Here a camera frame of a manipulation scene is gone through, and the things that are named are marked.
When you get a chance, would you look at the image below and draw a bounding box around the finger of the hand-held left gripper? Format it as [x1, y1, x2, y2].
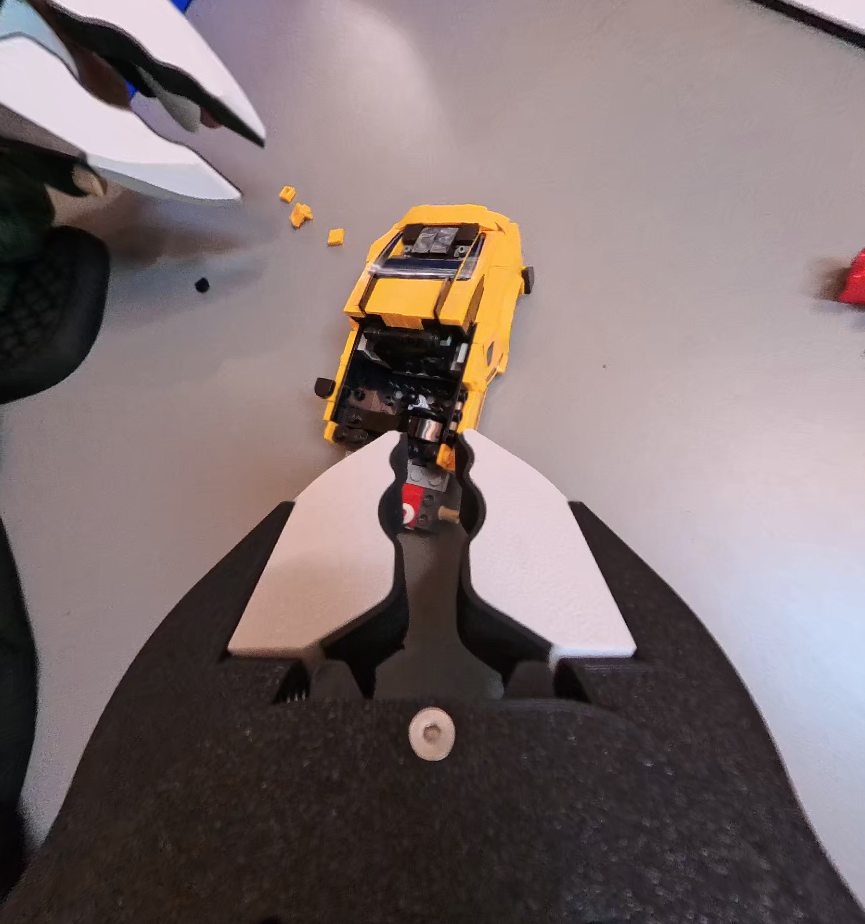
[0, 32, 244, 206]
[46, 0, 269, 150]

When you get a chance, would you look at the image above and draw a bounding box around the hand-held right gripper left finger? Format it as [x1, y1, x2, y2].
[226, 430, 412, 697]

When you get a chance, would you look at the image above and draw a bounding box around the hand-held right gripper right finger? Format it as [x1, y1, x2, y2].
[455, 429, 639, 697]

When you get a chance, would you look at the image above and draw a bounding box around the yellow lego car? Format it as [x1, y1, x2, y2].
[315, 204, 536, 535]

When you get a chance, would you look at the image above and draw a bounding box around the person's left forearm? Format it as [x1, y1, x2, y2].
[0, 155, 61, 319]

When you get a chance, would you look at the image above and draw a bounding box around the person's left hand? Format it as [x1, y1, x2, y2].
[28, 0, 136, 109]

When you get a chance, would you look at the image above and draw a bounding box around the black mesh chair armrest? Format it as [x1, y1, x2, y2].
[0, 227, 112, 409]

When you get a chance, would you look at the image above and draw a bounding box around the white book stand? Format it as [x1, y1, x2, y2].
[750, 0, 865, 59]

